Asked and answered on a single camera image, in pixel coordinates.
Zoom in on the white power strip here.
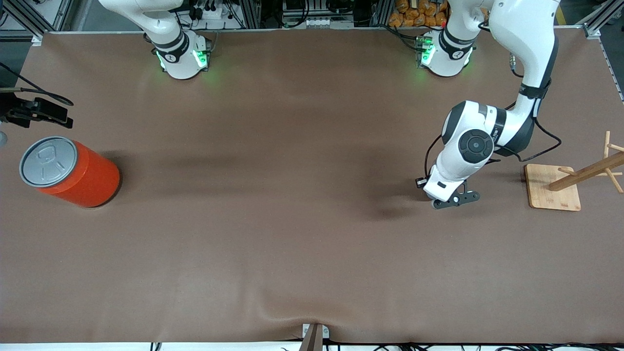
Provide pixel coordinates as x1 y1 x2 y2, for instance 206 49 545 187
284 17 355 29

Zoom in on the brown table mat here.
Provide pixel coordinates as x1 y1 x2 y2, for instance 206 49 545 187
0 28 624 345

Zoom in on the wooden cup rack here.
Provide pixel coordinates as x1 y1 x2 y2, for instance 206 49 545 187
524 131 624 212

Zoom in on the aluminium frame post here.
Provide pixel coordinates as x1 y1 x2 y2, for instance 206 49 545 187
0 0 74 40
582 0 624 40

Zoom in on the pile of orange packets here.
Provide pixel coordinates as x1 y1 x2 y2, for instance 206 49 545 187
388 0 448 28

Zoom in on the orange can with silver lid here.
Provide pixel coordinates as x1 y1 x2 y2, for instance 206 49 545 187
19 136 121 209

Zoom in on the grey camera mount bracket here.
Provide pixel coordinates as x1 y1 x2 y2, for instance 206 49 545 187
299 323 330 351

